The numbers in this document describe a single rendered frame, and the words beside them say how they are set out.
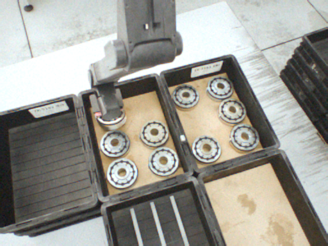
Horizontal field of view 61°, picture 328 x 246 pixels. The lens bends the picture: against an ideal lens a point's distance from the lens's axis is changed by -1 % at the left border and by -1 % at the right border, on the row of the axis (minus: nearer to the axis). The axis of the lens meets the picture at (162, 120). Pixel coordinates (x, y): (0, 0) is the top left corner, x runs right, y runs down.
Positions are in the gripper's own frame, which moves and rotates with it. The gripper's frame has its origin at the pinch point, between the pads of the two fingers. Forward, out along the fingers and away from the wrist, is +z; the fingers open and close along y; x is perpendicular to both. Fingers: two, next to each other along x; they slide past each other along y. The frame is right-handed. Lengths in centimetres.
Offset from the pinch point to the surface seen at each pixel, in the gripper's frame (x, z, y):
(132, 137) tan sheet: -9.8, 4.9, 5.5
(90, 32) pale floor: 122, 95, -3
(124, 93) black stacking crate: 7.1, 2.0, 6.8
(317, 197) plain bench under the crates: -49, 15, 67
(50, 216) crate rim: -30.8, -5.8, -23.6
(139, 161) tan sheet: -19.1, 4.4, 5.4
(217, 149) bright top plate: -23.7, 1.0, 32.2
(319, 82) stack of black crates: 5, 39, 113
